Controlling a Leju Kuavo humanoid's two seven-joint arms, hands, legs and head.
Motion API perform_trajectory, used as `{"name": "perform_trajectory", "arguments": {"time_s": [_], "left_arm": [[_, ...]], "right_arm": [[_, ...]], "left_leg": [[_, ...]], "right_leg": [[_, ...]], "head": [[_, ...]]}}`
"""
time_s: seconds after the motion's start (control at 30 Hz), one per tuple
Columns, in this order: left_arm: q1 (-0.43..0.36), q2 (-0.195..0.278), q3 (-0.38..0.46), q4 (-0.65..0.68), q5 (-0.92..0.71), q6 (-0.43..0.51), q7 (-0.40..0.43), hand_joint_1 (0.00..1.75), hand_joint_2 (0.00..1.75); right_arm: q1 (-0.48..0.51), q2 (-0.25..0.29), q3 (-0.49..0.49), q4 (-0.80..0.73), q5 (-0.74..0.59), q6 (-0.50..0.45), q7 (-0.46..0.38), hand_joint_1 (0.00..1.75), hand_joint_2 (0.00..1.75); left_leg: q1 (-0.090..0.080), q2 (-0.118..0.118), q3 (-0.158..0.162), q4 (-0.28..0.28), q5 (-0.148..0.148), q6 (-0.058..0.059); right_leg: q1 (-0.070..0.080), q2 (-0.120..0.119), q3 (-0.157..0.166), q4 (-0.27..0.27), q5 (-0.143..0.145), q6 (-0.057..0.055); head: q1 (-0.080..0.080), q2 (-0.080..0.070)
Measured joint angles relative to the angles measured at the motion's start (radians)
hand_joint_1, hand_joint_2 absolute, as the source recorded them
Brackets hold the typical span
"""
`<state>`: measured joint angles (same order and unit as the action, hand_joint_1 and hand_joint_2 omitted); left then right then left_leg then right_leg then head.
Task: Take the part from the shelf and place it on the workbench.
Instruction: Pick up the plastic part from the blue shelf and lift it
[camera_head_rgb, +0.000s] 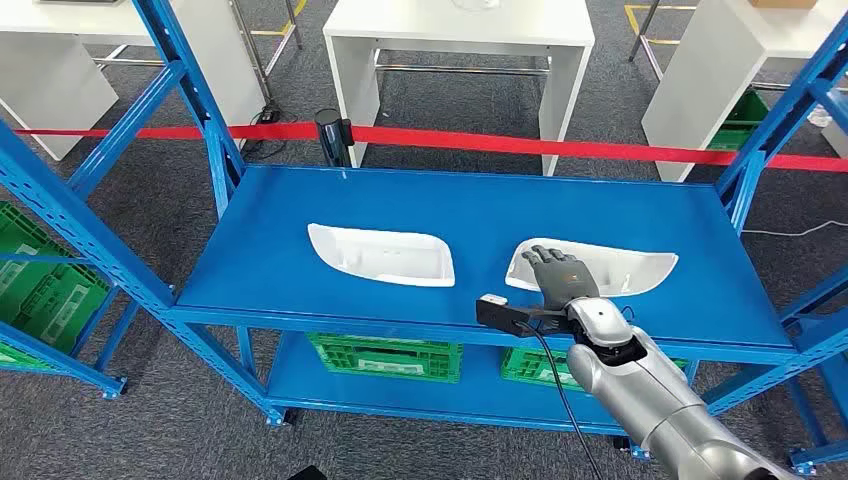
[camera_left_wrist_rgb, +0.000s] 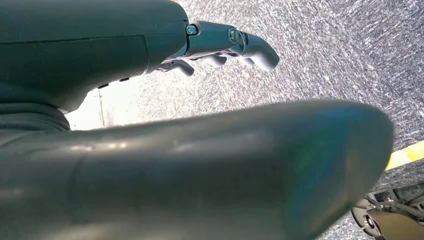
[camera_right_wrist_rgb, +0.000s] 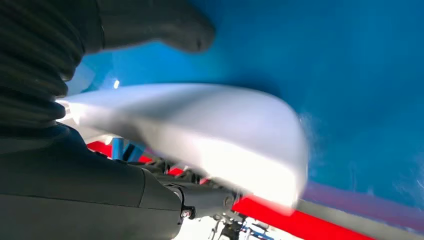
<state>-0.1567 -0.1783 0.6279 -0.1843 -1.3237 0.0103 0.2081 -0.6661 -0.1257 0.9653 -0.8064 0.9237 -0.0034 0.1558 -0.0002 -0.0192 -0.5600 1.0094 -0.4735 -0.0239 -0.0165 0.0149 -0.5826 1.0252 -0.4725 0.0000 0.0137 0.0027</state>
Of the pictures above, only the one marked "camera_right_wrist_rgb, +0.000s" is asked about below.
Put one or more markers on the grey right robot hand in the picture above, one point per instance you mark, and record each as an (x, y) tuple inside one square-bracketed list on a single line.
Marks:
[(82, 198)]

